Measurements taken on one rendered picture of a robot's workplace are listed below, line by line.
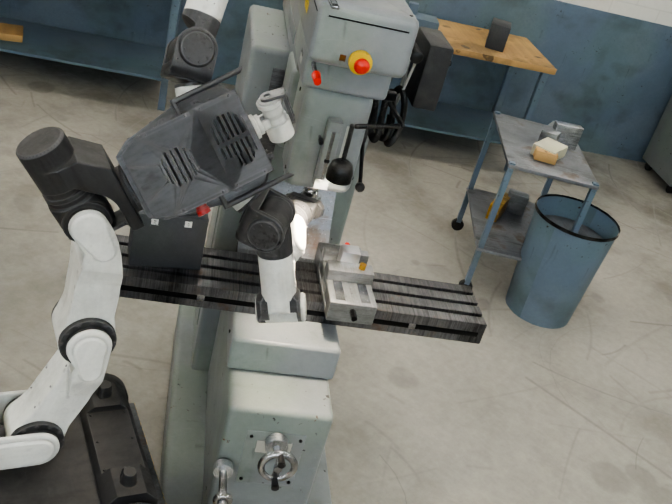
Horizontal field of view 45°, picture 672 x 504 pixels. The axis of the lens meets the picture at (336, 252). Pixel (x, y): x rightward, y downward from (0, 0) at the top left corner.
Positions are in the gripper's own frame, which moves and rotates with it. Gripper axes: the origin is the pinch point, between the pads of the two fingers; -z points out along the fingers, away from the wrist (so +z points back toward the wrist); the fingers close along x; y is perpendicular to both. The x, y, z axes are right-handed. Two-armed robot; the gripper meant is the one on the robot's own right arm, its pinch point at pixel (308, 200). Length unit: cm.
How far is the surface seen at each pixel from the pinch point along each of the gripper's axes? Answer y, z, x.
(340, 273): 19.3, 2.3, -16.2
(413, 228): 119, -252, -18
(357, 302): 22.5, 9.9, -24.8
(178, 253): 23.7, 17.2, 32.1
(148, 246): 22, 22, 40
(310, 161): -16.9, 10.1, 0.1
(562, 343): 120, -180, -120
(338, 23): -61, 24, -2
